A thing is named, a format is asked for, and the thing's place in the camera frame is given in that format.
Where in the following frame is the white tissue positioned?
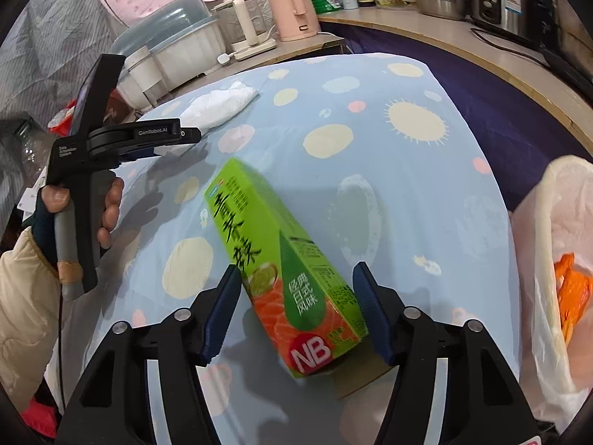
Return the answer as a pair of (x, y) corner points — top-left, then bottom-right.
(155, 80), (259, 137)

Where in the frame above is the orange plastic bag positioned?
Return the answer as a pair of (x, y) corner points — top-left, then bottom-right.
(554, 253), (592, 345)

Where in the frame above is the green wasabi box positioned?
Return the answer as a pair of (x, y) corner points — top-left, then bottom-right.
(205, 158), (368, 378)

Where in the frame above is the white lined trash bin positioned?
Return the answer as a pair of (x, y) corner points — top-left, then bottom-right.
(511, 156), (592, 432)

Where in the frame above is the person's left hand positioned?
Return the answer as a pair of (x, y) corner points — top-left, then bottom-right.
(40, 176), (127, 250)

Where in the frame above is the red plastic basin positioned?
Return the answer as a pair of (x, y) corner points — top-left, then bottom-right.
(47, 99), (76, 138)

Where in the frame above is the white dish storage box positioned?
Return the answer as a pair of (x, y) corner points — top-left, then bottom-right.
(110, 0), (226, 90)

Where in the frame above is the beige jacket sleeve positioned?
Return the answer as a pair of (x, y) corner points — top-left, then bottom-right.
(0, 228), (60, 412)

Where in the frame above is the white glass kettle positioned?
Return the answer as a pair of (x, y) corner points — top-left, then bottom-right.
(212, 0), (277, 61)

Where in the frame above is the pink electric kettle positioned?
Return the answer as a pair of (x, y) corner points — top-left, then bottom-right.
(268, 0), (319, 42)

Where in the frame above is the blue polka dot tablecloth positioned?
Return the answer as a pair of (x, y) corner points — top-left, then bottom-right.
(59, 52), (523, 445)

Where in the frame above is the black induction cooker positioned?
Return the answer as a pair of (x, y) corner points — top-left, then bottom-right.
(540, 46), (593, 106)

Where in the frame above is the small steel pot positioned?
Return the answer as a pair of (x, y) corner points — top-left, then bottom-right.
(416, 0), (467, 21)

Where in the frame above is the silver rice cooker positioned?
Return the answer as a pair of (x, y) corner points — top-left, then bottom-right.
(469, 0), (558, 48)

